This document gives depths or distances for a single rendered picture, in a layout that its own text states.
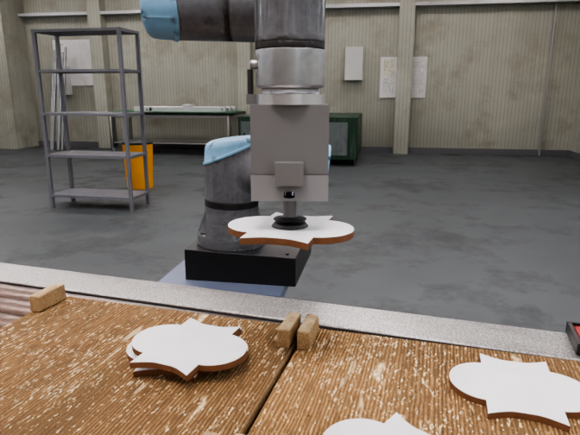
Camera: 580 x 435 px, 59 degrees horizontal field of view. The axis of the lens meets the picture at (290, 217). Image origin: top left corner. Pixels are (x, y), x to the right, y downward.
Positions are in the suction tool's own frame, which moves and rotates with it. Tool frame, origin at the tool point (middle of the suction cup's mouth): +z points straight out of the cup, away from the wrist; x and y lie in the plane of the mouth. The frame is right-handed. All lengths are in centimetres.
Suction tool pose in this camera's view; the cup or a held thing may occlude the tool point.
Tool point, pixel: (289, 236)
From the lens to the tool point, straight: 60.4
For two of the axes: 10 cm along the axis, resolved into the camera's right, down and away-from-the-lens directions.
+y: 10.0, 0.0, -0.1
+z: 0.0, 9.7, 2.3
